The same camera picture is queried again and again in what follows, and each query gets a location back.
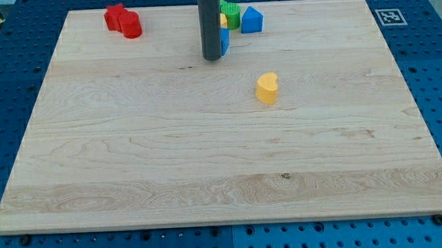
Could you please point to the green cylinder block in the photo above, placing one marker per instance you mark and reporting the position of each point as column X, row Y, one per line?
column 232, row 12

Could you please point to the wooden board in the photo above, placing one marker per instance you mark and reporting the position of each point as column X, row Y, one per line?
column 144, row 133

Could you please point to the black bolt front left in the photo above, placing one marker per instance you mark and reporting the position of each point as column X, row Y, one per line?
column 24, row 240

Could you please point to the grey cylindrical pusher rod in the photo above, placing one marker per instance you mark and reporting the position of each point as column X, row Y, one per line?
column 209, row 23

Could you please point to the blue triangle block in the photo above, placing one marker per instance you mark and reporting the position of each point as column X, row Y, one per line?
column 252, row 21

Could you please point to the yellow heart block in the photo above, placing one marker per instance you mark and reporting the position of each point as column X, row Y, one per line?
column 267, row 88

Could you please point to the black bolt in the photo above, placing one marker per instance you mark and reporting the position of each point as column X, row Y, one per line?
column 437, row 219
column 24, row 240

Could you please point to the blue cube block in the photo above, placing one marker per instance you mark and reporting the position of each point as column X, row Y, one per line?
column 225, row 40

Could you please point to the red star block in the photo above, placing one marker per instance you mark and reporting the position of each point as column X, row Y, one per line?
column 112, row 16

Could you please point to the black white fiducial marker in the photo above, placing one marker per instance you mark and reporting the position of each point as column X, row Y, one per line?
column 390, row 17

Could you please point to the black bolt front right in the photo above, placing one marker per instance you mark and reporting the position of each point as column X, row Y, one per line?
column 437, row 219

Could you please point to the red cylinder block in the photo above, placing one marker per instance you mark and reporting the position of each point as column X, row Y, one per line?
column 130, row 26

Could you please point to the yellow hexagon block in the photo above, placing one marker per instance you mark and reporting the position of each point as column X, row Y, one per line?
column 223, row 21

